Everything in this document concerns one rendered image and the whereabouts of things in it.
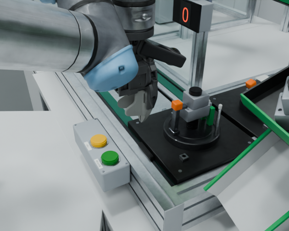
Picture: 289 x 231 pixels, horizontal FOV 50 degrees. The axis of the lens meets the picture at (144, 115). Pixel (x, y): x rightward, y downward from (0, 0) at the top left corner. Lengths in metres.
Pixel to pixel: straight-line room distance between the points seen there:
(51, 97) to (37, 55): 0.84
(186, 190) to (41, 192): 0.36
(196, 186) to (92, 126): 0.32
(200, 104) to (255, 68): 0.74
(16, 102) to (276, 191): 2.59
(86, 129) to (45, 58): 0.49
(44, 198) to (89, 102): 0.30
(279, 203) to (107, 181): 0.36
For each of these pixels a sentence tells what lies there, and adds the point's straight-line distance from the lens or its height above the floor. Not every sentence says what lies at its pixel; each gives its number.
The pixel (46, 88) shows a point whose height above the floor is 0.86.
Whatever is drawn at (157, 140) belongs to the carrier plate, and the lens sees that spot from 0.75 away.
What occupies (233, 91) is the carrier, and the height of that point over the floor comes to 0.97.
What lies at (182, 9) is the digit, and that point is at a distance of 0.87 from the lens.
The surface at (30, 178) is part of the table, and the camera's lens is 0.86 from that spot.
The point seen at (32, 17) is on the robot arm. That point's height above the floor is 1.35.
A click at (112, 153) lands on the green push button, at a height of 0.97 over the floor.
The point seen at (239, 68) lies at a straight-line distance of 1.40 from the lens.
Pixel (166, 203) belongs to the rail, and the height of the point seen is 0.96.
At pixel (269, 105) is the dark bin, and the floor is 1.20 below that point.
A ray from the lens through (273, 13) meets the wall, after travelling 4.58.
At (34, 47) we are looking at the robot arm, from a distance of 0.33.
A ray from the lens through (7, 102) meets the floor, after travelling 2.96.
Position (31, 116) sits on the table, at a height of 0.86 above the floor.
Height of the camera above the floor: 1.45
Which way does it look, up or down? 35 degrees down
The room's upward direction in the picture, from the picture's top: straight up
